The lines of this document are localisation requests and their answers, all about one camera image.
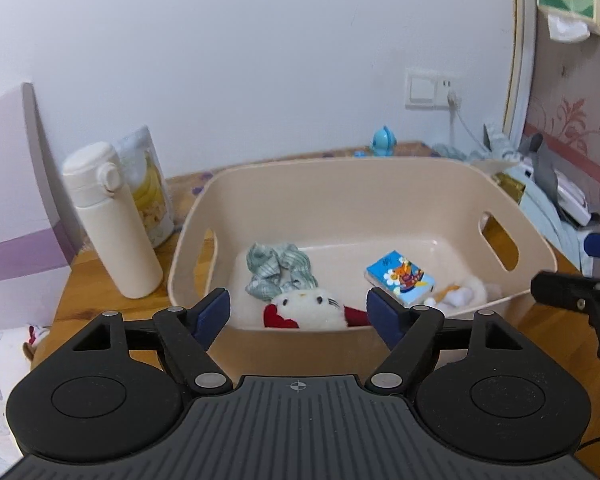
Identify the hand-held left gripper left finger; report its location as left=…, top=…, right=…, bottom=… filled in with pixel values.
left=62, top=287, right=233, bottom=395

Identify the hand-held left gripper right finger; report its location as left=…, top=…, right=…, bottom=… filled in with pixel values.
left=366, top=287, right=533, bottom=395

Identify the beige plastic storage basket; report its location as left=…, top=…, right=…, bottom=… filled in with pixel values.
left=167, top=156, right=558, bottom=378

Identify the blue cartoon tissue pack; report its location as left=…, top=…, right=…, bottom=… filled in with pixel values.
left=364, top=251, right=437, bottom=306

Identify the white device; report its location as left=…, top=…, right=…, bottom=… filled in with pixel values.
left=522, top=160, right=600, bottom=228

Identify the green checked scrunchie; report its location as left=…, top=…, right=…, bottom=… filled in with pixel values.
left=245, top=242, right=318, bottom=302

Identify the white cat plush toy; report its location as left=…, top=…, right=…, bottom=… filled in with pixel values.
left=262, top=287, right=371, bottom=332

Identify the white fuzzy plush item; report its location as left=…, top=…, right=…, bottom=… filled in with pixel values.
left=425, top=277, right=503, bottom=316

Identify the gold packet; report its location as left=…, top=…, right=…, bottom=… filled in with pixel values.
left=492, top=172, right=527, bottom=206

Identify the white insulated bottle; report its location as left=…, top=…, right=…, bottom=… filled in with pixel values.
left=61, top=142, right=164, bottom=299

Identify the banana chip pouch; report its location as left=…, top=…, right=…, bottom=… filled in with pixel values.
left=114, top=125, right=177, bottom=249

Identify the blue toy figure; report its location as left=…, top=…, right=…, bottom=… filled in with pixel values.
left=370, top=127, right=398, bottom=158

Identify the white printed bedsheet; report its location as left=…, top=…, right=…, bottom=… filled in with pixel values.
left=0, top=327, right=56, bottom=463

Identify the white and purple panel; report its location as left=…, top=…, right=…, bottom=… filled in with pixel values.
left=0, top=82, right=78, bottom=331

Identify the grey strap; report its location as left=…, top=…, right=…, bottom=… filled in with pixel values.
left=520, top=132, right=563, bottom=211

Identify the white plug with cable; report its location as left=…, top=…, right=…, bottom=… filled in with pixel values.
left=447, top=89, right=491, bottom=158

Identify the cream curved frame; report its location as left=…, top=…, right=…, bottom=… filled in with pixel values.
left=502, top=0, right=538, bottom=141

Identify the white wall switch socket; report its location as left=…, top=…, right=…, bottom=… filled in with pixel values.
left=405, top=71, right=462, bottom=111

